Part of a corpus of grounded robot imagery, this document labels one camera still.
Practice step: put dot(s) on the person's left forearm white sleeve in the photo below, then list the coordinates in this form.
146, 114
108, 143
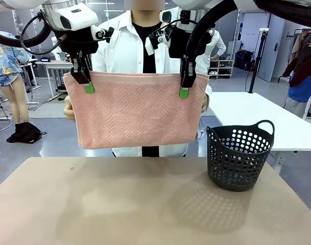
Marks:
209, 89

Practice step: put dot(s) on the black clothes pile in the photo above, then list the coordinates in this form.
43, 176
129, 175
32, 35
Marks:
24, 132

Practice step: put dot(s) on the person torso white shirt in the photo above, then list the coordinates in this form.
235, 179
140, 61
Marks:
125, 58

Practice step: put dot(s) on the grey open door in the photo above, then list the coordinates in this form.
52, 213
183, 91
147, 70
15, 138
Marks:
271, 51

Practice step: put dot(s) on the black tripod pole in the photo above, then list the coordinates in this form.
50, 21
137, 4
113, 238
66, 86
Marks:
257, 58

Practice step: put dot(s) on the person's right hand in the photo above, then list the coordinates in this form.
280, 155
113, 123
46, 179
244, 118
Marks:
68, 109

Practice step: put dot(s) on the white table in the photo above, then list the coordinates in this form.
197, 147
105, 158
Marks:
260, 112

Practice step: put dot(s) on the mannequin white hoodie orange trousers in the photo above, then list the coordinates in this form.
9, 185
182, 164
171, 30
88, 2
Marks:
218, 46

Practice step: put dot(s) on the dark grey perforated laundry basket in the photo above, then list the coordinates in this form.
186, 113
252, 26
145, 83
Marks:
237, 168

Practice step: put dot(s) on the white background desk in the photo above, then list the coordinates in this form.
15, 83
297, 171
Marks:
56, 64

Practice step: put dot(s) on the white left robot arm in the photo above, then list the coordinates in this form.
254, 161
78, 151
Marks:
79, 18

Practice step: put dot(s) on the clothes rack with garments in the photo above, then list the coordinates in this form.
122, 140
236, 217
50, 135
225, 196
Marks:
306, 63

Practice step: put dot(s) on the mannequin floral blue shirt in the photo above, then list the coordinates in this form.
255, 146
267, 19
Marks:
5, 66

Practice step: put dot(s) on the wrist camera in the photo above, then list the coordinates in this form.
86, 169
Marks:
103, 33
158, 39

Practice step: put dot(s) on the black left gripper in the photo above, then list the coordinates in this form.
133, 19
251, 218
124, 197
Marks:
77, 42

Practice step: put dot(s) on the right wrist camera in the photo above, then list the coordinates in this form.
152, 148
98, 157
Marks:
158, 39

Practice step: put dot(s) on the person's left hand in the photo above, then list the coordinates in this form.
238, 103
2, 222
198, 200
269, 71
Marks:
205, 103

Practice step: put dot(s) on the pink terry towel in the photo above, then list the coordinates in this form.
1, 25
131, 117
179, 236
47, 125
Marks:
135, 112

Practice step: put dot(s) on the black box blue label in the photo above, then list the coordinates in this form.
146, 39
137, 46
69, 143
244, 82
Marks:
45, 59

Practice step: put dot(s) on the black suitcase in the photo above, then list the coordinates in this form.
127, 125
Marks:
243, 60

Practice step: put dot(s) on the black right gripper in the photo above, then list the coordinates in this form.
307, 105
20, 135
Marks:
177, 43

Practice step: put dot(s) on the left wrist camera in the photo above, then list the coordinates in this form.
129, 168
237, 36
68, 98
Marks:
103, 33

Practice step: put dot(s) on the white shoe shelf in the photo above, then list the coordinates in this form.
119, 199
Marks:
221, 69

